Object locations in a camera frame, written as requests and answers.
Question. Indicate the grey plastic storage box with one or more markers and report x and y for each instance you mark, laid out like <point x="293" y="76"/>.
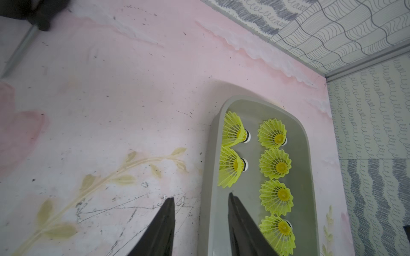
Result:
<point x="214" y="238"/>

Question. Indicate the yellow shuttlecock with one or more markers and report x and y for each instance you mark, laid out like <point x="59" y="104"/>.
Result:
<point x="231" y="167"/>
<point x="274" y="163"/>
<point x="234" y="131"/>
<point x="272" y="134"/>
<point x="279" y="235"/>
<point x="276" y="198"/>

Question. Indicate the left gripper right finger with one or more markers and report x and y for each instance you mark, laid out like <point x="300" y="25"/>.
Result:
<point x="245" y="237"/>

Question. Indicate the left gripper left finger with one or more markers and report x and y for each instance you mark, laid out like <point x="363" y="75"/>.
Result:
<point x="158" y="238"/>

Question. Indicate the black handled screwdriver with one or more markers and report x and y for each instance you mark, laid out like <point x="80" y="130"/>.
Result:
<point x="39" y="14"/>

